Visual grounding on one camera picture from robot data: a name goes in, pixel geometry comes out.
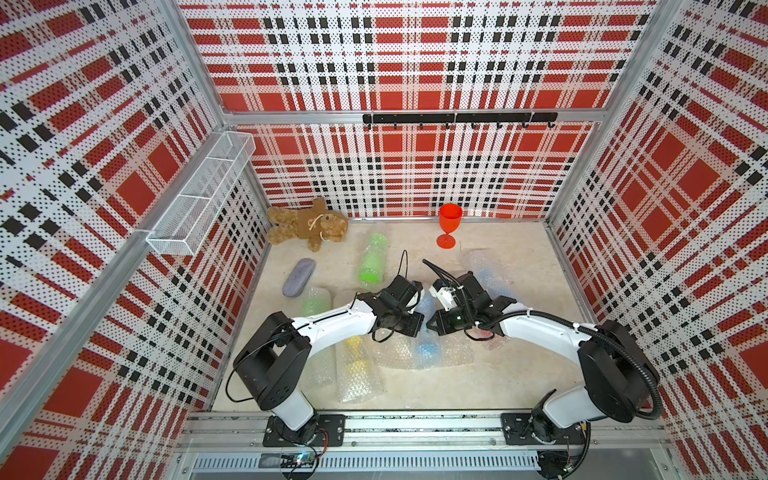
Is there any blue wine glass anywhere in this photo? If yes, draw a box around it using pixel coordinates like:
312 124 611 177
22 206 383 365
413 294 441 370

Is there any clear bubble wrap sheet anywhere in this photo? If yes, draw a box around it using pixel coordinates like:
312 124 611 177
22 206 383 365
369 334 474 370

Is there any red wine glass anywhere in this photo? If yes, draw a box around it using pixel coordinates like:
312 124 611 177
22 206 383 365
436 204 463 249

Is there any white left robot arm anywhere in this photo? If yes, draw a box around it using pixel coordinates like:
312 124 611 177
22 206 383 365
232 275 424 445

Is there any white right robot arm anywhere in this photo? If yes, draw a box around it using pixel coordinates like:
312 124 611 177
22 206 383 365
427 273 663 444

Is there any wrapped pink red glass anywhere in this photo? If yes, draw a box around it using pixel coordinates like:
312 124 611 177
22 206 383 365
473 328 506 350

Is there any wrapped bright green glass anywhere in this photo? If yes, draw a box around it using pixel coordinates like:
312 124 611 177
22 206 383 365
357 232 389 285

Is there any wrapped light blue glass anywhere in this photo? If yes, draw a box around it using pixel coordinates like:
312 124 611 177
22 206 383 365
465 249 518 299

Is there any wrapped yellow glass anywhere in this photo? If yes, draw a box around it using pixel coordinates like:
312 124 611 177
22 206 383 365
335 330 384 404

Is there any wrapped pale green glass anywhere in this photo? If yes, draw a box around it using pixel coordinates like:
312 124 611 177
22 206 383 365
301 287 337 388

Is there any brown teddy bear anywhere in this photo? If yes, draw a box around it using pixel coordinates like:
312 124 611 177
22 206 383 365
267 197 348 252

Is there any green circuit board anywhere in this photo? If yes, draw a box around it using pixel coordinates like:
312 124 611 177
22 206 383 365
280 451 317 471

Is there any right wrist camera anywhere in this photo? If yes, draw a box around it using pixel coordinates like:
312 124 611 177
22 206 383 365
429 286 457 311

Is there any black wall hook rail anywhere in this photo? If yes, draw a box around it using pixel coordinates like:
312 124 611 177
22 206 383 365
362 112 559 127

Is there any white wire mesh shelf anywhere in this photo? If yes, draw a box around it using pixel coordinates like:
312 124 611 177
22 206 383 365
147 131 255 256

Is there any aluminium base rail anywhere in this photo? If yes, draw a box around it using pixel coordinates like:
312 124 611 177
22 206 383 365
173 409 670 452

